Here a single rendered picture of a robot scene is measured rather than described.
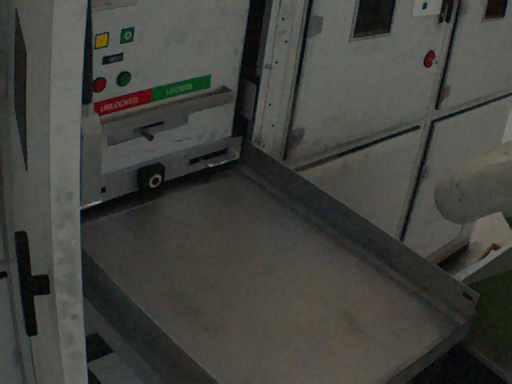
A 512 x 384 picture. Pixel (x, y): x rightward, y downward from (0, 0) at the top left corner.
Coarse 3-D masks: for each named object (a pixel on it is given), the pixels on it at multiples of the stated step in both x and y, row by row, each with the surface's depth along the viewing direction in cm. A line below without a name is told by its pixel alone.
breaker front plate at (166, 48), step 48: (144, 0) 135; (192, 0) 143; (240, 0) 152; (144, 48) 141; (192, 48) 150; (240, 48) 160; (96, 96) 139; (192, 96) 157; (144, 144) 154; (192, 144) 164
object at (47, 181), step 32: (32, 0) 69; (64, 0) 54; (32, 32) 70; (64, 32) 55; (32, 64) 71; (64, 64) 57; (32, 96) 72; (64, 96) 58; (32, 128) 74; (64, 128) 60; (32, 160) 77; (64, 160) 62; (32, 192) 81; (64, 192) 63; (32, 224) 86; (64, 224) 65; (32, 256) 92; (64, 256) 67; (32, 288) 72; (64, 288) 69; (32, 320) 74; (64, 320) 71; (64, 352) 74
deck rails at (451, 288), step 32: (256, 160) 172; (288, 192) 167; (320, 192) 159; (320, 224) 158; (352, 224) 154; (384, 256) 149; (416, 256) 142; (96, 288) 129; (416, 288) 142; (448, 288) 137; (128, 320) 123; (160, 352) 117
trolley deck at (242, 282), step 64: (192, 192) 163; (256, 192) 167; (128, 256) 140; (192, 256) 143; (256, 256) 146; (320, 256) 149; (192, 320) 127; (256, 320) 129; (320, 320) 131; (384, 320) 133; (448, 320) 135
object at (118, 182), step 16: (208, 144) 167; (224, 144) 170; (240, 144) 174; (160, 160) 158; (176, 160) 162; (192, 160) 165; (208, 160) 169; (112, 176) 150; (128, 176) 154; (176, 176) 164; (112, 192) 153; (128, 192) 156
